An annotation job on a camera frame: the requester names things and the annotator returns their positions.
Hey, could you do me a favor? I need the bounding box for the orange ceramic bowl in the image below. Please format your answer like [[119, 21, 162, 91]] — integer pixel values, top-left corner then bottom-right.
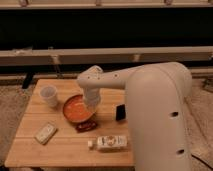
[[63, 94, 96, 123]]

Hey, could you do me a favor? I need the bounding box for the translucent plastic cup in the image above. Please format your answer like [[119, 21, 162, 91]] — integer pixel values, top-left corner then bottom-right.
[[39, 85, 58, 107]]

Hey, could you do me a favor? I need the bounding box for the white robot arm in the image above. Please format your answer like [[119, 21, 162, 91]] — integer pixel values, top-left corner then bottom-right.
[[77, 62, 192, 171]]

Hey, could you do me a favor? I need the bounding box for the dark red snack packet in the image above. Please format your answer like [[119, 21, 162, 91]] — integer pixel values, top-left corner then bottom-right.
[[76, 121, 98, 132]]

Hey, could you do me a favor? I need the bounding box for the small black box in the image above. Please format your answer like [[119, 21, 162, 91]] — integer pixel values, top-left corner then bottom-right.
[[116, 104, 126, 121]]

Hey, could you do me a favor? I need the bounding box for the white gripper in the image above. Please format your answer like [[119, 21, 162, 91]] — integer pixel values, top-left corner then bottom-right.
[[83, 89, 101, 112]]

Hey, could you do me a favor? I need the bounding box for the long white shelf rail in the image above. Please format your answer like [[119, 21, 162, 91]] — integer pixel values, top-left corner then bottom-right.
[[0, 46, 213, 66]]

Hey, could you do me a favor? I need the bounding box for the clear plastic bottle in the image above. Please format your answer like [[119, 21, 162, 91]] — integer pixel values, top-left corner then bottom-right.
[[87, 135, 128, 150]]

